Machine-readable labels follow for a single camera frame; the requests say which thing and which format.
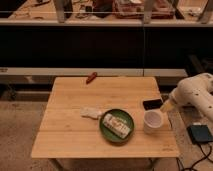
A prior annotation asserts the white ceramic cup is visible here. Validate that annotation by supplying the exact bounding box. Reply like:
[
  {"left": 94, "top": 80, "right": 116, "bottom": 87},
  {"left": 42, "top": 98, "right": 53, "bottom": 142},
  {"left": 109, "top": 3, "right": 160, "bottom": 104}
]
[{"left": 143, "top": 110, "right": 164, "bottom": 134}]

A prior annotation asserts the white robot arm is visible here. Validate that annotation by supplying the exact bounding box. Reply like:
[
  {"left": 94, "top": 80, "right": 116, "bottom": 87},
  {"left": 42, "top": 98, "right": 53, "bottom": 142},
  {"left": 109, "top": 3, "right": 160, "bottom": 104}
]
[{"left": 160, "top": 73, "right": 213, "bottom": 122}]

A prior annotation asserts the black phone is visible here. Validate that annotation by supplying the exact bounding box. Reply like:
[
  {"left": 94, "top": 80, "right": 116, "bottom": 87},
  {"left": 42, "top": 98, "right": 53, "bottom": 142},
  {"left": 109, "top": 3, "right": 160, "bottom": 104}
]
[{"left": 143, "top": 99, "right": 163, "bottom": 110}]

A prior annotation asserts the black box on floor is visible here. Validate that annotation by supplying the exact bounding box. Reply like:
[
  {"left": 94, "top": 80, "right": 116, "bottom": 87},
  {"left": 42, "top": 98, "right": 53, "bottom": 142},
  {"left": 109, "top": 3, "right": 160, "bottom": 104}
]
[{"left": 187, "top": 125, "right": 213, "bottom": 144}]

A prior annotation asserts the green round plate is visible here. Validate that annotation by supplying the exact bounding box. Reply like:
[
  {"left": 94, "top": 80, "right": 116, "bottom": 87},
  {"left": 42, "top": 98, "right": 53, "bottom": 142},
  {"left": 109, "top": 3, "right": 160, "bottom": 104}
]
[{"left": 99, "top": 109, "right": 134, "bottom": 144}]

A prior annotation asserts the crumpled white cloth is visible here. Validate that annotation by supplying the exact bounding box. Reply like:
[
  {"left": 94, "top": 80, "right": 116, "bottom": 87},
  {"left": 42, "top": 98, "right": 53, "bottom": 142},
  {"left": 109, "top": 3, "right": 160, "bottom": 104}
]
[{"left": 80, "top": 107, "right": 102, "bottom": 119}]

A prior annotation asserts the red brown small tool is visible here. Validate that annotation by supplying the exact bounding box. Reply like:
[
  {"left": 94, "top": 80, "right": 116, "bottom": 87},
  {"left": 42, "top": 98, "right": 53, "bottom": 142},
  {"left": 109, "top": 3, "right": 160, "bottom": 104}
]
[{"left": 86, "top": 72, "right": 97, "bottom": 84}]

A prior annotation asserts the wooden table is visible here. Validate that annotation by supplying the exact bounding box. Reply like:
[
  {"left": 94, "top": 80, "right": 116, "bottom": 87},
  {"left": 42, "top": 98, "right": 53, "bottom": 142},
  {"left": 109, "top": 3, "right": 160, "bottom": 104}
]
[{"left": 31, "top": 77, "right": 180, "bottom": 159}]

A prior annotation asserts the black cable on floor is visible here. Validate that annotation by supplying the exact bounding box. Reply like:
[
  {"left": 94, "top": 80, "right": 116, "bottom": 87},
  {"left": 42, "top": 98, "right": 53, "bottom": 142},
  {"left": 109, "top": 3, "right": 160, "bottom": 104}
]
[{"left": 175, "top": 142, "right": 213, "bottom": 171}]

